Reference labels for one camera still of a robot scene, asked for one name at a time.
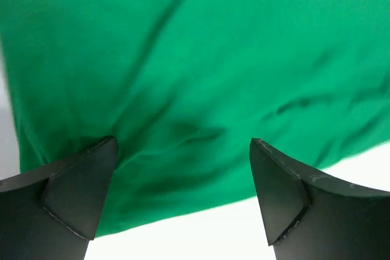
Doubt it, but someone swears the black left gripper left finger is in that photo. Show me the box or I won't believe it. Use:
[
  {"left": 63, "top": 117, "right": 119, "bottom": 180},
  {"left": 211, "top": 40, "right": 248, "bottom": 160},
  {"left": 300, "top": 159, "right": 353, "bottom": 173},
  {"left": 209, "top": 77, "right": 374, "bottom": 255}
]
[{"left": 1, "top": 137, "right": 118, "bottom": 260}]

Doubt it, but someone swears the green polo shirt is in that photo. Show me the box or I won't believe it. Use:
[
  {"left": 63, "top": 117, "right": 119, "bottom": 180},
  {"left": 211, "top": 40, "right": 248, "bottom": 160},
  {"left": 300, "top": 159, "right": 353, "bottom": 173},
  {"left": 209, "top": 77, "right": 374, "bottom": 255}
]
[{"left": 1, "top": 0, "right": 389, "bottom": 236}]

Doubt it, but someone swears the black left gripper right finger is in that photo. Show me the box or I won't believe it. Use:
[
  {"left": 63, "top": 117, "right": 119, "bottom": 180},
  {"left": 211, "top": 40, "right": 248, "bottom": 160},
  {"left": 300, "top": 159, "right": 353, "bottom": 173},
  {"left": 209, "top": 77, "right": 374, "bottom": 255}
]
[{"left": 249, "top": 139, "right": 389, "bottom": 260}]

